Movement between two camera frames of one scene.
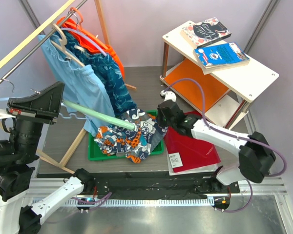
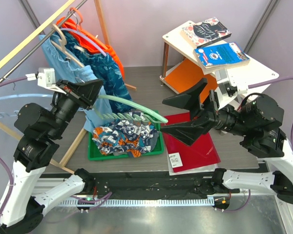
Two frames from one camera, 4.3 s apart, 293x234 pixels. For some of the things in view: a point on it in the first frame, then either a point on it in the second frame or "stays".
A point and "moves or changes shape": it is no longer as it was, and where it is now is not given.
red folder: x=186 y=153 stays
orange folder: x=213 y=90 stays
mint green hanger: x=99 y=116 -> x=153 y=117
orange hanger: x=73 y=8 stays
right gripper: x=160 y=122 -> x=186 y=131
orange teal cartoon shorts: x=136 y=144 moves or changes shape
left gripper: x=45 y=104 -> x=86 y=93
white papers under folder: x=204 y=169 stays
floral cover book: x=205 y=31 stays
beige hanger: x=62 y=46 stays
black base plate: x=163 y=186 stays
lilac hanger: x=86 y=37 stays
